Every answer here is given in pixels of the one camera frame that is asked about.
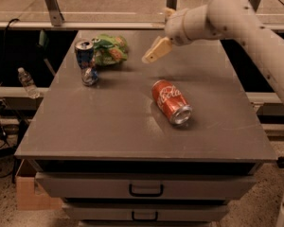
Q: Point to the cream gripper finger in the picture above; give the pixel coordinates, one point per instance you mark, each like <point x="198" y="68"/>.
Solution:
<point x="160" y="48"/>

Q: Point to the green rice chip bag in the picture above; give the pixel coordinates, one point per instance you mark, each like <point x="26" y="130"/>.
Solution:
<point x="109" y="50"/>

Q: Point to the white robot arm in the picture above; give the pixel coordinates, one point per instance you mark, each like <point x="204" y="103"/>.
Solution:
<point x="236" y="19"/>

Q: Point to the orange coca-cola can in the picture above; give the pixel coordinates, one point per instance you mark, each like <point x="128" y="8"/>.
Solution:
<point x="171" y="102"/>

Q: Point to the crushed redbull can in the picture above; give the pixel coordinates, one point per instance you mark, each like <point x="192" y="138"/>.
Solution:
<point x="84" y="50"/>

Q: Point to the clear plastic water bottle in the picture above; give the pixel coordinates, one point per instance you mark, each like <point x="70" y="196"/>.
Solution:
<point x="28" y="83"/>

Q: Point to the upper grey drawer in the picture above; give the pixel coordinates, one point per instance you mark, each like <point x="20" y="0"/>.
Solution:
<point x="115" y="185"/>

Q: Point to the grey drawer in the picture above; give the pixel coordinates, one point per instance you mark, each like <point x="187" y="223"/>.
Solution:
<point x="122" y="211"/>
<point x="115" y="185"/>

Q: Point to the lower grey drawer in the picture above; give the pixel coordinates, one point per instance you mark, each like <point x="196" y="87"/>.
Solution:
<point x="122" y="211"/>

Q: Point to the cardboard box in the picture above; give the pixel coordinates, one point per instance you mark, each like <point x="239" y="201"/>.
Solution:
<point x="30" y="196"/>

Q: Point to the green handled tool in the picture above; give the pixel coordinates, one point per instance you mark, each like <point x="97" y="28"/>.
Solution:
<point x="43" y="46"/>

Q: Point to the left metal bracket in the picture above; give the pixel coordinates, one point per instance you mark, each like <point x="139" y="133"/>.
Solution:
<point x="55" y="14"/>

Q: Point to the black upper drawer handle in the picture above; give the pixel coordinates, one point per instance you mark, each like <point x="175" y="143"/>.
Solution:
<point x="146" y="191"/>

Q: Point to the black drawer handle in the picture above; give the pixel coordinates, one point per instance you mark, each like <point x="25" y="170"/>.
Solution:
<point x="144" y="216"/>
<point x="146" y="191"/>

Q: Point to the black lower drawer handle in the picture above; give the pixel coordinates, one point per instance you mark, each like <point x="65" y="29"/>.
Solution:
<point x="144" y="216"/>

